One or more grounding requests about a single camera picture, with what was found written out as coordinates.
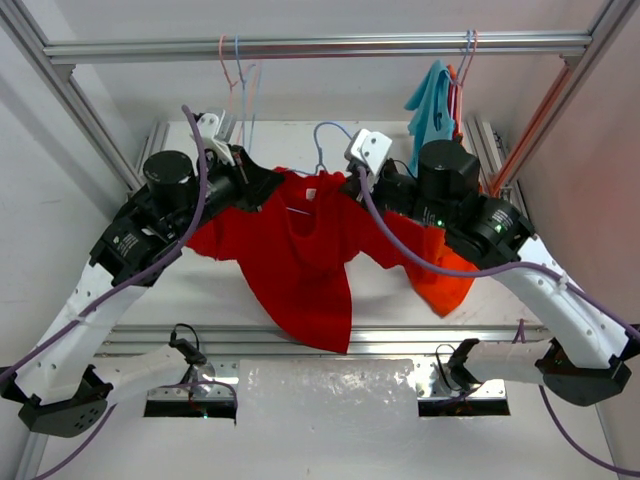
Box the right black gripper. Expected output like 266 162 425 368
338 163 453 231

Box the red t shirt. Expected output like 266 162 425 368
185 167 446 355

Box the blue wire hanger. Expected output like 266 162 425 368
287 121 356 217
233 35 262 152

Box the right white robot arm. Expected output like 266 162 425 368
344 130 639 406

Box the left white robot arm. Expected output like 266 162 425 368
1 144 285 438

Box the light blue t shirt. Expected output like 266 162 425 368
405 60 456 176

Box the orange t shirt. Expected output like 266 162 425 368
406 65 474 317

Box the pink hanger holding shirt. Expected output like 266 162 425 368
456 29 479 130

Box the blue hanger holding shirt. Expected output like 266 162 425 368
450 30 475 123

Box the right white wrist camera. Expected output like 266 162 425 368
344 129 393 177

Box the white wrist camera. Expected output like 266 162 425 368
344 129 393 177
196 108 236 164

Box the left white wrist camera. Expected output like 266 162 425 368
196 108 236 164

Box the pink wire hanger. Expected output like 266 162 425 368
218 35 259 114

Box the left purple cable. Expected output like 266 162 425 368
0 104 239 480

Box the orange diagonal frame bar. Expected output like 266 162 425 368
489 65 572 197

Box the aluminium top rail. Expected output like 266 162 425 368
43 30 592 65

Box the aluminium rail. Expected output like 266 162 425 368
43 30 592 65
94 324 556 357

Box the aluminium front rail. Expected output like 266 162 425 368
94 324 556 357

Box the aluminium left frame post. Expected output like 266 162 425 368
1 1 142 192

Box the aluminium frame post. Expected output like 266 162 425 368
1 1 142 192
561 0 639 74

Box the aluminium right frame post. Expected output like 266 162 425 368
561 0 639 74

